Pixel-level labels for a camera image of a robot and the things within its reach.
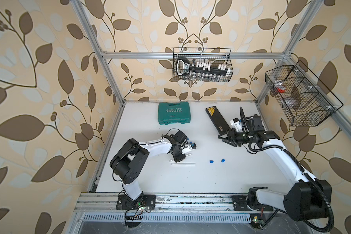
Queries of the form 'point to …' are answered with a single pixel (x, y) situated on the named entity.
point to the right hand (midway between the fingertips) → (220, 138)
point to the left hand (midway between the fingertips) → (180, 153)
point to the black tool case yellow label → (221, 125)
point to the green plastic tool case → (174, 113)
